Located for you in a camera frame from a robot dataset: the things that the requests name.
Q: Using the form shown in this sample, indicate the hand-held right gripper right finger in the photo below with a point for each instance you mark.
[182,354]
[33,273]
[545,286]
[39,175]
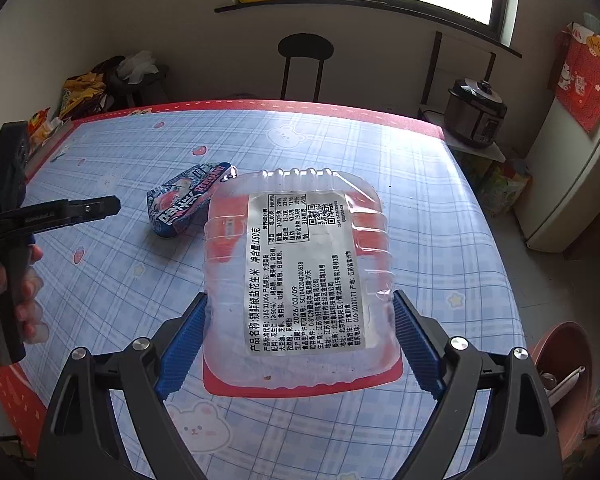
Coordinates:
[420,350]

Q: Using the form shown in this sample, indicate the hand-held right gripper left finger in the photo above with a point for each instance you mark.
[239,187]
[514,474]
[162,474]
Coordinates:
[185,355]

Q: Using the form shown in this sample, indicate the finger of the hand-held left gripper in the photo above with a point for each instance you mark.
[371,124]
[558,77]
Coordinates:
[90,206]

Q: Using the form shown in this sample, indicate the blue snack packet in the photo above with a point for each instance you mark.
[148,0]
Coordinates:
[180,205]

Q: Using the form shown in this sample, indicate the clear plastic labelled tray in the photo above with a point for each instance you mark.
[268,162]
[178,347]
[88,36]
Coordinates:
[300,260]

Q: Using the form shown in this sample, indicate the person's left hand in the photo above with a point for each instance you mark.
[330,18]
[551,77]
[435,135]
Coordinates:
[35,305]

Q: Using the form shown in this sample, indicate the orange snack packet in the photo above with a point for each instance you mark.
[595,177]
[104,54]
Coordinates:
[42,125]

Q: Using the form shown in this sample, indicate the yellow snack bag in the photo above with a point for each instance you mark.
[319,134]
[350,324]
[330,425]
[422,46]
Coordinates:
[80,90]

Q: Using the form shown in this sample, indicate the black bag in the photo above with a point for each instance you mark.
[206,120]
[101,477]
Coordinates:
[150,92]

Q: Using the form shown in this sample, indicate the pink plastic basin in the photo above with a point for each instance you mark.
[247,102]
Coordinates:
[560,345]

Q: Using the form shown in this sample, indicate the plaid printed tablecloth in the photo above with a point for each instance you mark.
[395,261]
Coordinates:
[430,210]

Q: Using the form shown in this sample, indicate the white plastic bag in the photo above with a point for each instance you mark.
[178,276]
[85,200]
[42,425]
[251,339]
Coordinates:
[137,65]

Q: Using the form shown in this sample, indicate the white utensil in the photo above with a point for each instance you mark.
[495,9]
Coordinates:
[567,385]

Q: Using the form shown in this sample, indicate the colourful floor bag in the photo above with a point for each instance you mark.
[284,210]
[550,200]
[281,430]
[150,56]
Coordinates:
[505,190]

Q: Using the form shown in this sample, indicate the white side table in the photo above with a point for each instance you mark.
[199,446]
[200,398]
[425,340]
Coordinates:
[460,149]

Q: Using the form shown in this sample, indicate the white refrigerator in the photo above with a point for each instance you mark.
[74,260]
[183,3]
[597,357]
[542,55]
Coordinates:
[575,185]

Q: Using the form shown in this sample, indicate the electric pressure cooker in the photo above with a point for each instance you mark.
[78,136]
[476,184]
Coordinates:
[472,110]

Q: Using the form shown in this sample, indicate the black round stool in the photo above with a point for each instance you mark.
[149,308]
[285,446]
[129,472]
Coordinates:
[305,46]

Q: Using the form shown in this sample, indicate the red printed gift bag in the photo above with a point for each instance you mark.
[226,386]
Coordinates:
[585,85]

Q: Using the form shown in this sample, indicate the black metal frame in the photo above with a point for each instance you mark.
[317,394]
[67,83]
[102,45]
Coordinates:
[437,60]

